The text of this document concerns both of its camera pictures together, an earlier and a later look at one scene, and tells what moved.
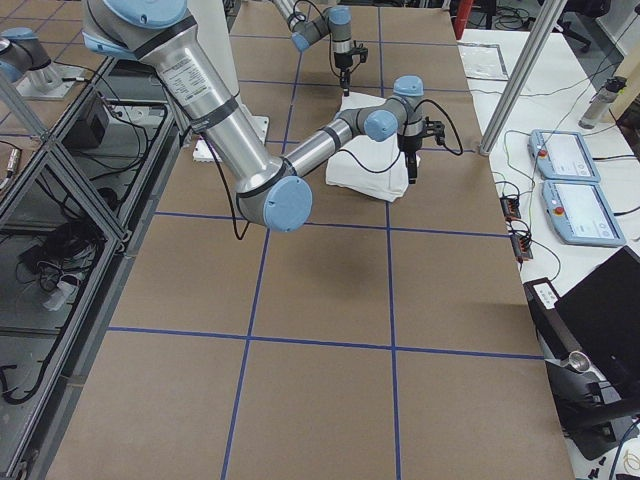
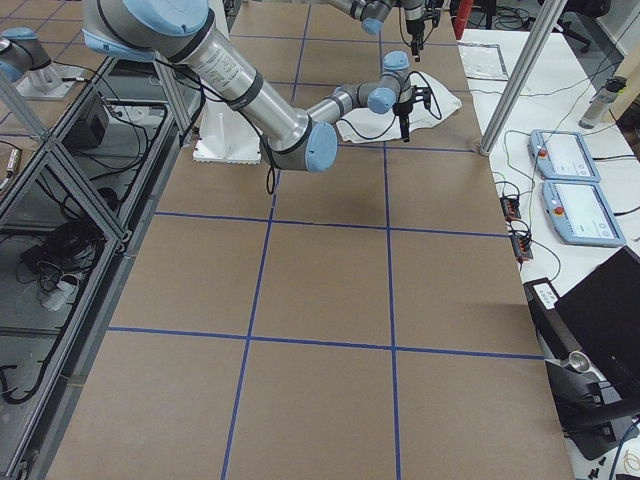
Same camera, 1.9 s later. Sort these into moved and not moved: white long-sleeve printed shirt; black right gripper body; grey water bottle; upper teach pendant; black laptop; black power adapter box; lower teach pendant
Moved: white long-sleeve printed shirt; black right gripper body
Not moved: grey water bottle; lower teach pendant; black power adapter box; black laptop; upper teach pendant
